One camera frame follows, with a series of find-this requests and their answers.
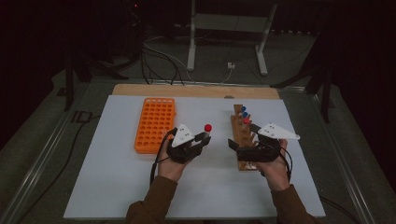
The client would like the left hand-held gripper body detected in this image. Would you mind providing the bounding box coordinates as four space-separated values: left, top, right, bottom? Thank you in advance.
166 122 204 165

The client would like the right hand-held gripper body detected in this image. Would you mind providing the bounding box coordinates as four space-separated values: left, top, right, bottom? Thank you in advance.
236 121 302 163

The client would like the wooden tube rack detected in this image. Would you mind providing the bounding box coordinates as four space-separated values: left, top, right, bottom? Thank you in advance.
230 104 260 172

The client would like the orange plastic tube rack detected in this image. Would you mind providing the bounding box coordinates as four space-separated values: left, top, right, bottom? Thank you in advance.
134 97 177 156

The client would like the person's right hand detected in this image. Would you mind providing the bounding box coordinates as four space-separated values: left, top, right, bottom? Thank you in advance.
255 139 290 192

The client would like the person's left hand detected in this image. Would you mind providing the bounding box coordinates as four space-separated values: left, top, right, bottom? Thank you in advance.
157 139 190 183

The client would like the white board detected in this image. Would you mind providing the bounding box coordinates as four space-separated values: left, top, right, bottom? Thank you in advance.
63 94 327 220

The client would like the black tripod stand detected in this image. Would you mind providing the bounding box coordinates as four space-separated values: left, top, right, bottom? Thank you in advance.
270 31 335 124
57 50 130 112

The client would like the grey metal stand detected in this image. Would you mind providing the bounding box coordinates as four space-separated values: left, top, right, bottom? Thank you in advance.
186 0 278 77

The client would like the dark equipment with red light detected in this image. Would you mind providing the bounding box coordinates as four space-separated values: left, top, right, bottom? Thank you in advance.
124 0 146 60

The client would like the left hand-held gripper black cable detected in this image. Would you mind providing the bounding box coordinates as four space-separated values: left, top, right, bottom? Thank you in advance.
149 127 178 186

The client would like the hand-held gripper black cable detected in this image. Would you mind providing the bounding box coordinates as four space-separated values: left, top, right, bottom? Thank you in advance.
149 127 178 186
278 146 294 183

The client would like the right hand-held gripper black cable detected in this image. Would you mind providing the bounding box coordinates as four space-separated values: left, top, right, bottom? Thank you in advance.
278 146 294 183

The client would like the thin white cable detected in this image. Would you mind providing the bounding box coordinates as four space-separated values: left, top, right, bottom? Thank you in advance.
218 67 233 85

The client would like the black floor cable bundle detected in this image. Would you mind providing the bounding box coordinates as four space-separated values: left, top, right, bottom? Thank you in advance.
140 43 185 87

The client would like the long white floor cable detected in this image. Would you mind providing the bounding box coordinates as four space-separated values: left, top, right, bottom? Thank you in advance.
143 35 195 83

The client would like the aluminium floor rail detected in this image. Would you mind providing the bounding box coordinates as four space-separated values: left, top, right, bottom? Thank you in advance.
0 83 92 224
311 92 377 224

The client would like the short black floor cable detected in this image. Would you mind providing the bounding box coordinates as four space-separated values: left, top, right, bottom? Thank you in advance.
319 195 362 224

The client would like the long black floor cable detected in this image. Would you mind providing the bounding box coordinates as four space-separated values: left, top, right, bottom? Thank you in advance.
17 115 102 224

